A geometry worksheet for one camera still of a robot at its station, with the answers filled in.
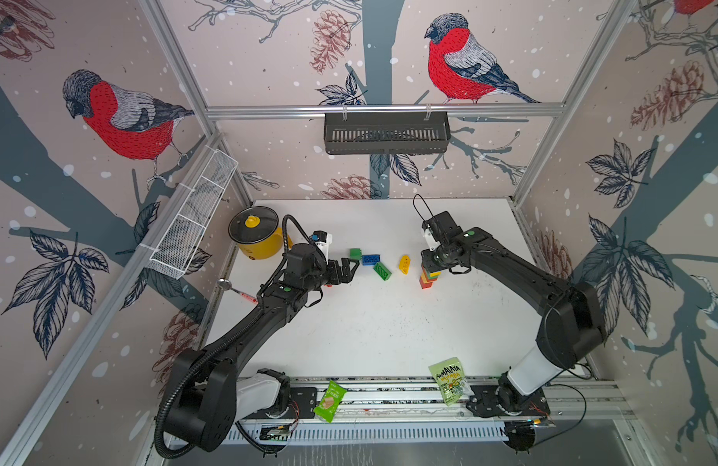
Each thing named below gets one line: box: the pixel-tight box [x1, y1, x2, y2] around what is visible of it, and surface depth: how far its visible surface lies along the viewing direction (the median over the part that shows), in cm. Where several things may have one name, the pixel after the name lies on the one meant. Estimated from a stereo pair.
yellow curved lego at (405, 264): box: [398, 254, 412, 275], surface depth 102 cm
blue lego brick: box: [361, 254, 381, 267], surface depth 102 cm
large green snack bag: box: [427, 357, 468, 407], surface depth 78 cm
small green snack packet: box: [314, 379, 348, 424], surface depth 75 cm
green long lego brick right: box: [372, 262, 392, 281], surface depth 100 cm
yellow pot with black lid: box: [228, 205, 294, 261], surface depth 100 cm
